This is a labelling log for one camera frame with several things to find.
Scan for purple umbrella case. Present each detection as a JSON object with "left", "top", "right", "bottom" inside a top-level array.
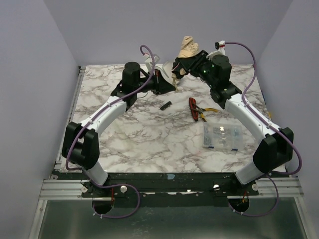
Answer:
[{"left": 155, "top": 61, "right": 177, "bottom": 85}]

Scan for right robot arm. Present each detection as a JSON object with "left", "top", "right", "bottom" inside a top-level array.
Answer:
[{"left": 172, "top": 50, "right": 294, "bottom": 185}]

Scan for clear plastic screw box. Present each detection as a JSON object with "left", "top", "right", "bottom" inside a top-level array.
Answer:
[{"left": 202, "top": 122, "right": 243, "bottom": 151}]

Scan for aluminium rail frame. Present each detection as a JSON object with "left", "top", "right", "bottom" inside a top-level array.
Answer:
[{"left": 39, "top": 180, "right": 82, "bottom": 200}]

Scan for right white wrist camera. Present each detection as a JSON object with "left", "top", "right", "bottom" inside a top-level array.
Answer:
[{"left": 207, "top": 40, "right": 226, "bottom": 59}]

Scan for yellow handled pliers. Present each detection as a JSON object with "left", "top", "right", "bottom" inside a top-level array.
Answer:
[{"left": 195, "top": 106, "right": 219, "bottom": 123}]

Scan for red handled pliers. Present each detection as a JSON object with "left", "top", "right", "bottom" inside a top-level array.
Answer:
[{"left": 188, "top": 97, "right": 199, "bottom": 121}]

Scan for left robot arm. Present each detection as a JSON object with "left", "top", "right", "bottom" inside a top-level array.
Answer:
[{"left": 62, "top": 62, "right": 175, "bottom": 186}]

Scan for beige umbrella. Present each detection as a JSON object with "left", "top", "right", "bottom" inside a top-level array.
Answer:
[{"left": 171, "top": 36, "right": 199, "bottom": 91}]

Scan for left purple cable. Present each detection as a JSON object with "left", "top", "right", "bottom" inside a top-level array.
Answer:
[{"left": 65, "top": 44, "right": 155, "bottom": 219}]

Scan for black comb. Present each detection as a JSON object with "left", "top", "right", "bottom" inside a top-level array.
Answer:
[{"left": 160, "top": 101, "right": 172, "bottom": 111}]

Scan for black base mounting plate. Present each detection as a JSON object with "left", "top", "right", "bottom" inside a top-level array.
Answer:
[{"left": 82, "top": 173, "right": 259, "bottom": 208}]

